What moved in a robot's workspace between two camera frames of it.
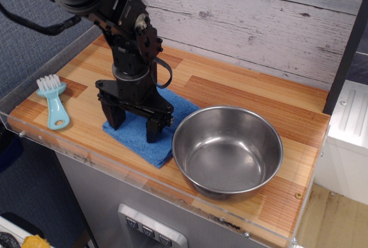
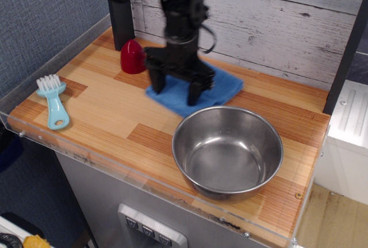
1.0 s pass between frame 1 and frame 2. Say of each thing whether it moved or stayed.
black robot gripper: moved
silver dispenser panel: stayed
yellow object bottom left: stayed
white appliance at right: stayed
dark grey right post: stayed
